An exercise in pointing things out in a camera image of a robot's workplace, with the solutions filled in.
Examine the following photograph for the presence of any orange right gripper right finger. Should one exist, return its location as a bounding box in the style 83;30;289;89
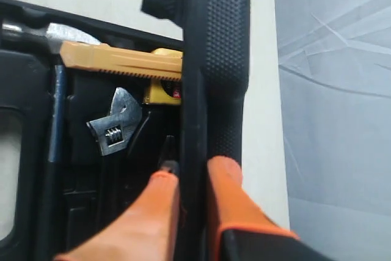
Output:
207;156;327;260

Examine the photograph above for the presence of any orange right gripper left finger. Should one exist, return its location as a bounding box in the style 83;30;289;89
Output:
54;171;180;261

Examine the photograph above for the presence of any black plastic tool case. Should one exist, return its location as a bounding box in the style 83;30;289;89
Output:
1;0;250;260

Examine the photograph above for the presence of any silver adjustable wrench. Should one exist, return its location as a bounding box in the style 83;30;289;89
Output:
87;87;142;156

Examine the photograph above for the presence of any yellow tape measure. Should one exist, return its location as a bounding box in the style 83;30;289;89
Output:
143;47;184;106

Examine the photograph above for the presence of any steel claw hammer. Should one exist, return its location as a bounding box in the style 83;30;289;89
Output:
1;19;101;163

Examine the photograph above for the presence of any white backdrop curtain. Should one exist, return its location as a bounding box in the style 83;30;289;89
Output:
275;0;390;260

